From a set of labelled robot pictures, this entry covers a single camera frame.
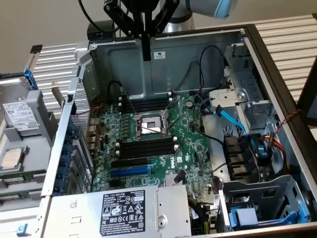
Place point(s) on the silver case latch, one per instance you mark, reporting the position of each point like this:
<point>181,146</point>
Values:
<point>81,53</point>

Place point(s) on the white sticker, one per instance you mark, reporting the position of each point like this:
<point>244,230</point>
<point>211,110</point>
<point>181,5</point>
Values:
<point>159,55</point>

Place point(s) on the silver post with black cap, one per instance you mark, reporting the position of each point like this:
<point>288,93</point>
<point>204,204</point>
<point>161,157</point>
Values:
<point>36,48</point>

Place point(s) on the grey parts rack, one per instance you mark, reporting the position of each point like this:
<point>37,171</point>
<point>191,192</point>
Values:
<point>37,153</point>

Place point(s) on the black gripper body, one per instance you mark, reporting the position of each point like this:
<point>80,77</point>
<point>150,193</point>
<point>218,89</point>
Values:
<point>141,3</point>

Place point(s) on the silver power supply with label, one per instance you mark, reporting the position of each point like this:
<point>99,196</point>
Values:
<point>79,213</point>

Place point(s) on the dark brown panel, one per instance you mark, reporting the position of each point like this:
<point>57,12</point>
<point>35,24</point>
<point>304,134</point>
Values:
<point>312,84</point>

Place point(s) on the silver chipset heatsink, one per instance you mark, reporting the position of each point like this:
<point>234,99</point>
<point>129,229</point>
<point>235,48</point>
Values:
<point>169,180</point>

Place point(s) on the CPU socket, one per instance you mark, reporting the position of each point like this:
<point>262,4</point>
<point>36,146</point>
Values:
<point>151,124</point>

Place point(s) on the small blue clip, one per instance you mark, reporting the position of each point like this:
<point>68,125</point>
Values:
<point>22,230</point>

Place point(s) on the long black expansion slot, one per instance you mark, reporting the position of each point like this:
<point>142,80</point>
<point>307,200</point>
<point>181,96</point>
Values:
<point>128,162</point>

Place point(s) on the silver hard disk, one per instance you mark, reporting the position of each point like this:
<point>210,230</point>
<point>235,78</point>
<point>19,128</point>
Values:
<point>17,116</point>

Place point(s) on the blue plastic disk caddy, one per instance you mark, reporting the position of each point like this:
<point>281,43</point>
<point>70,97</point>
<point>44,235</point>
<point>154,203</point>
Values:
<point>245,217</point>

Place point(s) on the black RAM slot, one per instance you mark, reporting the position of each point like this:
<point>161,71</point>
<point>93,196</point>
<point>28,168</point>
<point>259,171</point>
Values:
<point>148,109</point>
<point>148,145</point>
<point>148,102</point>
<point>148,106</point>
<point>148,154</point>
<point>148,99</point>
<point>148,150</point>
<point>148,141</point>

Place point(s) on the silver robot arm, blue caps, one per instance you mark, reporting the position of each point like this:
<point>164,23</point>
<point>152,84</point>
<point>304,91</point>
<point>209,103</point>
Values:
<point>198,6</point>

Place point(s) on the large grey drive cage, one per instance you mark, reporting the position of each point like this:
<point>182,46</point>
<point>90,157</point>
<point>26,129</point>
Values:
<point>272,188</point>

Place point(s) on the grey open PC case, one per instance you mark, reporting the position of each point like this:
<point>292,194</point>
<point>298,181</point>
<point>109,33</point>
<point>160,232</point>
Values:
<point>128,69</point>

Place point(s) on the grey metal disk bay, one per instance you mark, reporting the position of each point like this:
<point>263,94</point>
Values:
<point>250,81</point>

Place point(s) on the black fan shroud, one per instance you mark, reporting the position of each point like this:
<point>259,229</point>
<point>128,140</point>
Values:
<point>237,153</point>

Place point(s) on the round coin battery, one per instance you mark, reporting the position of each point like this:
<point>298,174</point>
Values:
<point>190,103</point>

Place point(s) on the silver drive bracket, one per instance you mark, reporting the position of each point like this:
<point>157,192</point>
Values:
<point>225,96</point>

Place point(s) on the green motherboard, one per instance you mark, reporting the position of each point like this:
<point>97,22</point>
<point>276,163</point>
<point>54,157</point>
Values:
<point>183,138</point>

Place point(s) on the blue slot latch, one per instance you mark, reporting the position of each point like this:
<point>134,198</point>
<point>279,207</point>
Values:
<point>67,148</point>
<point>63,172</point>
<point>60,185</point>
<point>65,160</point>
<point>71,129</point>

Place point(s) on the short black expansion slot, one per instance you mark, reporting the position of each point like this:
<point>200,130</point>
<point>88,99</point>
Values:
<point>115,183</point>

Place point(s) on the blue disk rail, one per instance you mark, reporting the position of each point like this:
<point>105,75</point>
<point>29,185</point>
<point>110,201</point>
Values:
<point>29,78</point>

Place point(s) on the silver expansion card bracket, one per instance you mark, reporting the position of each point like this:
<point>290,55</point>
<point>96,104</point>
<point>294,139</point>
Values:
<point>58,95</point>

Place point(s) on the blue expansion slot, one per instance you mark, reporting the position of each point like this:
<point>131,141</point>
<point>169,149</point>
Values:
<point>128,171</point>

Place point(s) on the black box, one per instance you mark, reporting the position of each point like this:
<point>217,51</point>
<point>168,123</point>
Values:
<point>99,27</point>

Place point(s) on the silver CPU chip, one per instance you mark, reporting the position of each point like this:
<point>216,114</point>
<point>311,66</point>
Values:
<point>11,158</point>

